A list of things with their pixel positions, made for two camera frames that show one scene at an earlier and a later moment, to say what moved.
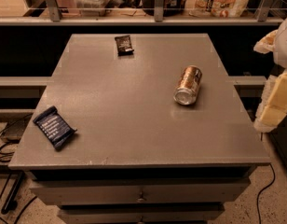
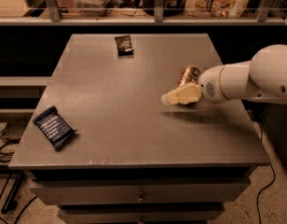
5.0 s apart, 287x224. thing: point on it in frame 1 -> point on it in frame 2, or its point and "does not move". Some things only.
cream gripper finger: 276,103 -> 216,84
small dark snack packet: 124,46 does not move
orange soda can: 185,91 does not move
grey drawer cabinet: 140,129 does not move
